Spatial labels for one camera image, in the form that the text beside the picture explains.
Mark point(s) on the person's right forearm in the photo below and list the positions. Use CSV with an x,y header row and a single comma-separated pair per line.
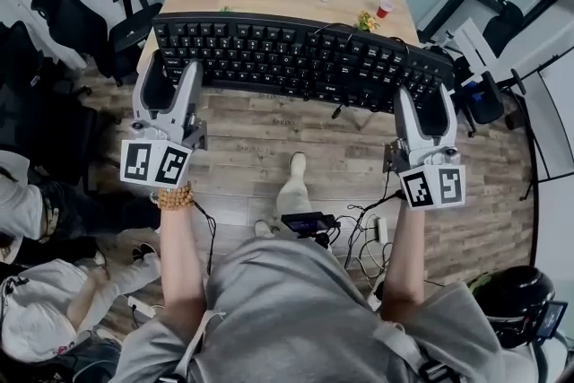
x,y
406,255

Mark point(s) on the black keyboard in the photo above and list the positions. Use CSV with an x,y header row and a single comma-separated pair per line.
x,y
287,54

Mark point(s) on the black chest-mounted device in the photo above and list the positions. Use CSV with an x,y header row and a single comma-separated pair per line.
x,y
305,222

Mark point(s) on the person's grey shirt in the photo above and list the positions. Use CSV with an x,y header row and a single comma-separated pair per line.
x,y
291,318

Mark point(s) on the person's left forearm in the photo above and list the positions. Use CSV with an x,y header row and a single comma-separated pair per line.
x,y
179,255

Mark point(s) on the white stand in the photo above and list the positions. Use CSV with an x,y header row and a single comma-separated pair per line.
x,y
477,45

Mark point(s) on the person's leg with white shoe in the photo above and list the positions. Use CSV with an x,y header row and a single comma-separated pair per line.
x,y
293,193

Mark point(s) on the white power strip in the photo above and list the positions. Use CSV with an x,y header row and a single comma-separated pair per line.
x,y
141,307
381,229

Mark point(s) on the small yellow flower plant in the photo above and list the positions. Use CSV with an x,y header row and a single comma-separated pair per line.
x,y
365,21

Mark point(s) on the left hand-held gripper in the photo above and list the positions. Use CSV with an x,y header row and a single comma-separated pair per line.
x,y
148,159

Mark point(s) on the red cup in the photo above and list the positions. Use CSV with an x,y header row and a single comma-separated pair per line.
x,y
384,9

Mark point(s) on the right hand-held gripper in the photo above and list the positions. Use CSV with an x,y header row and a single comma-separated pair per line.
x,y
430,188

